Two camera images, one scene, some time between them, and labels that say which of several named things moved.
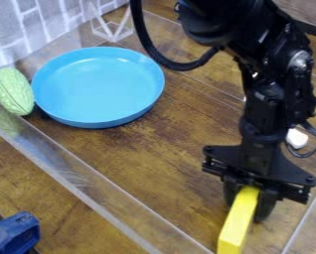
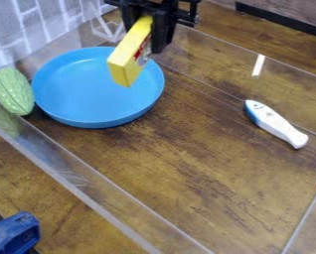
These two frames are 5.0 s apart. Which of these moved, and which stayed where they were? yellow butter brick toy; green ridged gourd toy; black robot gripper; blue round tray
Moved: black robot gripper; yellow butter brick toy
Stayed: blue round tray; green ridged gourd toy
